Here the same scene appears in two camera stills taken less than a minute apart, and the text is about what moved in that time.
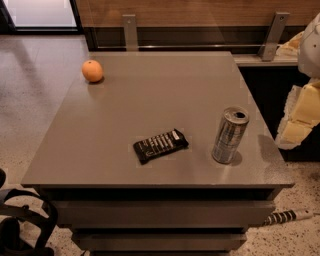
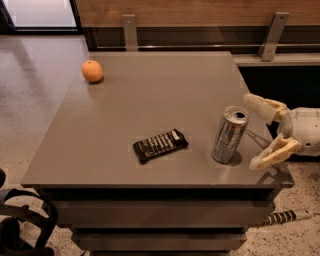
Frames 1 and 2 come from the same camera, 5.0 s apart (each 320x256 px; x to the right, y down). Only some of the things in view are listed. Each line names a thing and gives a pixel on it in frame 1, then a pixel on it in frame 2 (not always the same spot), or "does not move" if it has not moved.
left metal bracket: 131,32 does not move
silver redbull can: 233,124 does not move
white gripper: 310,53 -> 305,130
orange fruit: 92,70 does not move
